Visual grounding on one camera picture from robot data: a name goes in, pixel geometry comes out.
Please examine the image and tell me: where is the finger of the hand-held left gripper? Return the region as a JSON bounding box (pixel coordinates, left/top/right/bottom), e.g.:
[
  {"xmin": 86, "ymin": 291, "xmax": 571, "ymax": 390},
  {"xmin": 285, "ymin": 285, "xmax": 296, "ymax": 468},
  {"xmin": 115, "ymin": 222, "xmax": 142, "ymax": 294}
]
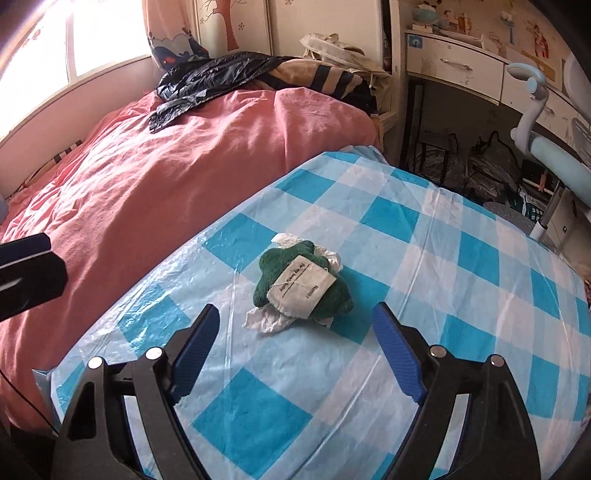
[{"xmin": 0, "ymin": 232, "xmax": 68, "ymax": 321}]

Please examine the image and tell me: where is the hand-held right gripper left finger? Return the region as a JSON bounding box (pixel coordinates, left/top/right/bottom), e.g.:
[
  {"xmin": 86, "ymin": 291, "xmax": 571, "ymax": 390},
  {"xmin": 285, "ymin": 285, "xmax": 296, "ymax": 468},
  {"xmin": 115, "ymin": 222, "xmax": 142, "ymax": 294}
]
[{"xmin": 54, "ymin": 304, "xmax": 221, "ymax": 480}]

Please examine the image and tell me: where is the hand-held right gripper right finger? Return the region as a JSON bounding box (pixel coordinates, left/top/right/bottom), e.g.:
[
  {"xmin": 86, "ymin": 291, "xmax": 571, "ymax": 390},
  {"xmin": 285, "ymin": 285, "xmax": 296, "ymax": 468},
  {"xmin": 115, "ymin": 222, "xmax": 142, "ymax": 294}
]
[{"xmin": 372, "ymin": 302, "xmax": 541, "ymax": 480}]

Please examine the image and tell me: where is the torn white tissue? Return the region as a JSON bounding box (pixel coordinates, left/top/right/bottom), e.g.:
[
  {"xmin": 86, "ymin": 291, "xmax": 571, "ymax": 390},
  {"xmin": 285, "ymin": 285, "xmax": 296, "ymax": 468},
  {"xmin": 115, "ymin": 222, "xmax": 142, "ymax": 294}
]
[{"xmin": 244, "ymin": 232, "xmax": 345, "ymax": 336}]

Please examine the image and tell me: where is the green star plush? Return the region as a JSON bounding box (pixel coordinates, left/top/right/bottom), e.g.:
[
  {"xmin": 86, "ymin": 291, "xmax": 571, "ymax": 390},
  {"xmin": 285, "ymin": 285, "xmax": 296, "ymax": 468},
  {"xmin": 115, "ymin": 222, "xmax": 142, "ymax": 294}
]
[{"xmin": 252, "ymin": 240, "xmax": 355, "ymax": 328}]

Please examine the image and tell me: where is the blue checked tablecloth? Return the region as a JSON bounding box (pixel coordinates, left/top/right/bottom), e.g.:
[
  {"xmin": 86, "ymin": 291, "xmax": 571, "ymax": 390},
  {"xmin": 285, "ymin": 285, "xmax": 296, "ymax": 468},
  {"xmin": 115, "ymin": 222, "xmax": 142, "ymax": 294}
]
[{"xmin": 34, "ymin": 145, "xmax": 591, "ymax": 480}]

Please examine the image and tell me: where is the pink blanket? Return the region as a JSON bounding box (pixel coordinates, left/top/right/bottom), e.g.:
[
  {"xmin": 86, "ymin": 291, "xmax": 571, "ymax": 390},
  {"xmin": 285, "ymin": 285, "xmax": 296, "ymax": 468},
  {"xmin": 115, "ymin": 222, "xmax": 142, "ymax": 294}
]
[{"xmin": 0, "ymin": 88, "xmax": 384, "ymax": 430}]

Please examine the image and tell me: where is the black clear storage bag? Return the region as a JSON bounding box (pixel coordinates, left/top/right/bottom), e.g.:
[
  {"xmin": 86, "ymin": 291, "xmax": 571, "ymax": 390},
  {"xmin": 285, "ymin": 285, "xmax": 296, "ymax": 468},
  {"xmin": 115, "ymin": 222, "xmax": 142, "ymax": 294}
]
[
  {"xmin": 416, "ymin": 131, "xmax": 462, "ymax": 185},
  {"xmin": 464, "ymin": 131, "xmax": 522, "ymax": 204}
]

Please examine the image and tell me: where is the blue white patterned bag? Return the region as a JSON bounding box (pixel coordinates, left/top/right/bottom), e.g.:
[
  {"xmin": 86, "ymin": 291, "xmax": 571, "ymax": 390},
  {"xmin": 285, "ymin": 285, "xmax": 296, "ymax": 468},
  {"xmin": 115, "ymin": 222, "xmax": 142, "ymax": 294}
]
[{"xmin": 522, "ymin": 194, "xmax": 546, "ymax": 222}]

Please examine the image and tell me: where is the bright window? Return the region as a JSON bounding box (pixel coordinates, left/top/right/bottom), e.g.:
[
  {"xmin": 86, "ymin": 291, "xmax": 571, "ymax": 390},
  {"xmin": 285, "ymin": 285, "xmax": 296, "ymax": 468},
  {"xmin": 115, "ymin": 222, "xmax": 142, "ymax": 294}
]
[{"xmin": 0, "ymin": 0, "xmax": 155, "ymax": 144}]

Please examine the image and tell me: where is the cartoon print pillow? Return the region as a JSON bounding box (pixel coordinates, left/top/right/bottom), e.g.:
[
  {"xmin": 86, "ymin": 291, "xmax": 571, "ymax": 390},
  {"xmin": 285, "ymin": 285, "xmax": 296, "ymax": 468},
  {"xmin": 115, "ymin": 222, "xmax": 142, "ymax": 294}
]
[{"xmin": 141, "ymin": 0, "xmax": 211, "ymax": 65}]

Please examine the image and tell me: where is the black shiny jacket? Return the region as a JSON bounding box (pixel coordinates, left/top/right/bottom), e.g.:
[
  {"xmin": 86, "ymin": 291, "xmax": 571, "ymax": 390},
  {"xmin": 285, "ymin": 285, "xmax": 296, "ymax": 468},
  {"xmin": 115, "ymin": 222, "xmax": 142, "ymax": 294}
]
[{"xmin": 148, "ymin": 52, "xmax": 296, "ymax": 134}]

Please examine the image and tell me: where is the grey and blue desk chair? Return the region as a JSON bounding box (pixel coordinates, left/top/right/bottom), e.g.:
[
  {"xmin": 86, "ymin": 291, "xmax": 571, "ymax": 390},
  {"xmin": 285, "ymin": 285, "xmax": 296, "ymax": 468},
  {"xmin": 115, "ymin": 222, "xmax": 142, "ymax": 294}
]
[{"xmin": 505, "ymin": 53, "xmax": 591, "ymax": 245}]

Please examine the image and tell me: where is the beige striped cushion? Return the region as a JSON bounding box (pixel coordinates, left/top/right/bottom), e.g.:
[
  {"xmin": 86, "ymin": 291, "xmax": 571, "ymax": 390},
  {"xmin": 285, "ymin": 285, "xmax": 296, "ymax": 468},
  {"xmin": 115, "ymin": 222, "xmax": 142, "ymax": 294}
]
[{"xmin": 259, "ymin": 56, "xmax": 365, "ymax": 100}]

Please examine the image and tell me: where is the white desk with drawers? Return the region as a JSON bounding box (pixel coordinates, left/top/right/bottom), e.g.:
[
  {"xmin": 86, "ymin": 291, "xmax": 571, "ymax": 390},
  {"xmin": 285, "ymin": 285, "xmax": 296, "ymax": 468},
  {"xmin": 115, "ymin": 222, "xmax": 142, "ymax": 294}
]
[{"xmin": 390, "ymin": 0, "xmax": 583, "ymax": 176}]

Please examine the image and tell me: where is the cream canvas tote bag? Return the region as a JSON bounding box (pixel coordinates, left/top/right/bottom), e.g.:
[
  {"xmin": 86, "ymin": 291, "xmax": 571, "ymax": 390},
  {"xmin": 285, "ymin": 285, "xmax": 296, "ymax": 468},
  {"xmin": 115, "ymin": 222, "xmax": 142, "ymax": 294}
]
[{"xmin": 299, "ymin": 32, "xmax": 393, "ymax": 77}]

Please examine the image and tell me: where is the white wardrobe with tree decal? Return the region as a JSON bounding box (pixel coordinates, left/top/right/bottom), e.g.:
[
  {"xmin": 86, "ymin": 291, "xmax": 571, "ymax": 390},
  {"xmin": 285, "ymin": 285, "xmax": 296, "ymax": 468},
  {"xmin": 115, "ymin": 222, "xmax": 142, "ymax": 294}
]
[{"xmin": 194, "ymin": 0, "xmax": 393, "ymax": 75}]

